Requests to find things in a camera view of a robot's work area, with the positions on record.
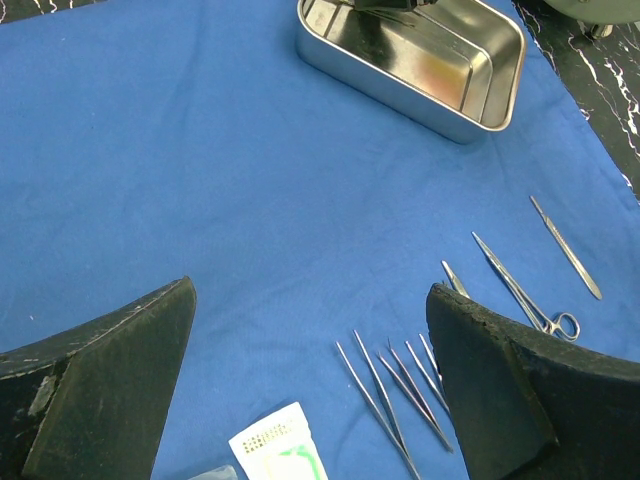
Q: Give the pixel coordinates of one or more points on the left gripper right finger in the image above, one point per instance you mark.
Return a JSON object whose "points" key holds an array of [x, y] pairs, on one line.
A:
{"points": [[526, 405]]}

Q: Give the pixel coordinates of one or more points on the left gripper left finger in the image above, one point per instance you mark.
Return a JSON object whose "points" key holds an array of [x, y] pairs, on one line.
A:
{"points": [[91, 402]]}

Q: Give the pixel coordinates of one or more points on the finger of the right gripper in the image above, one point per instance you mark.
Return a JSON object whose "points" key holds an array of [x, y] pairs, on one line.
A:
{"points": [[389, 5]]}

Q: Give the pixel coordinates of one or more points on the steel forceps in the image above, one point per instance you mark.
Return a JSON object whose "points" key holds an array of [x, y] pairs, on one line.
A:
{"points": [[429, 369], [382, 408], [408, 385]]}

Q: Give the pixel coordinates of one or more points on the metal instrument tray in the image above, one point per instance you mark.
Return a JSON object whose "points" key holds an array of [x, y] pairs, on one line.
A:
{"points": [[457, 72]]}

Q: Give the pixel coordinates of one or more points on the steel hemostat clamp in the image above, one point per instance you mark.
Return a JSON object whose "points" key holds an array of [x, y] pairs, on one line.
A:
{"points": [[454, 280]]}

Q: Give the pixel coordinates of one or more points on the glove packet teal orange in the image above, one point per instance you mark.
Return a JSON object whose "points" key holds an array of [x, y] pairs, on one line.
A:
{"points": [[225, 472]]}

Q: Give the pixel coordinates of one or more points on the white suture packet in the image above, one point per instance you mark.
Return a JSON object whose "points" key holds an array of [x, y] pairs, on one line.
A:
{"points": [[279, 447]]}

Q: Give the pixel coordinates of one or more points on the blue surgical drape cloth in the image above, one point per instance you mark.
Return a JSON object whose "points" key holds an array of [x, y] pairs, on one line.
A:
{"points": [[145, 141]]}

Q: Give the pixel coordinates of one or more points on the white cylindrical drawer container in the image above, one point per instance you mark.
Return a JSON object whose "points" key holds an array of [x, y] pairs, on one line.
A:
{"points": [[599, 15]]}

